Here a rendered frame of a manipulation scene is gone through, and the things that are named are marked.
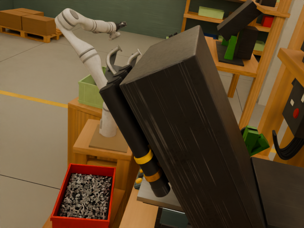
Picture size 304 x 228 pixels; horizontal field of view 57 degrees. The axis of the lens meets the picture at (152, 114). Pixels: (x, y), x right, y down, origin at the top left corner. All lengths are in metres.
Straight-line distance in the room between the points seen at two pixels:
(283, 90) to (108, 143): 0.97
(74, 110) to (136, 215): 1.18
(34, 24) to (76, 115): 4.61
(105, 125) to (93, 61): 0.36
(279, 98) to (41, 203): 1.87
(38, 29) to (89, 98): 4.59
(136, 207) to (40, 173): 1.66
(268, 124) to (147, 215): 0.87
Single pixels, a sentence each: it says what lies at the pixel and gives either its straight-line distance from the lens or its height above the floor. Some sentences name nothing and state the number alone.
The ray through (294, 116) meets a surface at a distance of 1.02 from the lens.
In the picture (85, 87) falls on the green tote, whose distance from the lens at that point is 2.08.
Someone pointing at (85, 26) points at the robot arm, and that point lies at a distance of 1.67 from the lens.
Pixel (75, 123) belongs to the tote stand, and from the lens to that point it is 2.20.
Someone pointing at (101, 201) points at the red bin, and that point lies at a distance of 1.23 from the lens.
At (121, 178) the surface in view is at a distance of 1.65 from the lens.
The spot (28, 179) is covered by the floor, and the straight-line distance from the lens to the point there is 2.70.
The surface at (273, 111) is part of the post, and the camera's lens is 1.66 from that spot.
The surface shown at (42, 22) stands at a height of 0.40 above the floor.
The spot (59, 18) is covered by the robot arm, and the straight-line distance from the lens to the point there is 1.55.
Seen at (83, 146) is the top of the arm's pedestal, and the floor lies 0.85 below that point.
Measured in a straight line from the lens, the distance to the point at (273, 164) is 1.04.
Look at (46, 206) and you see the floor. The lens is 2.45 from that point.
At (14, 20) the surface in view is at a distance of 6.89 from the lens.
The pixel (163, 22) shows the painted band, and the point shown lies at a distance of 8.13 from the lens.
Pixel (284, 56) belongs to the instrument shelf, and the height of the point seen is 1.53.
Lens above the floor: 1.76
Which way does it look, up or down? 28 degrees down
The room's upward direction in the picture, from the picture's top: 9 degrees clockwise
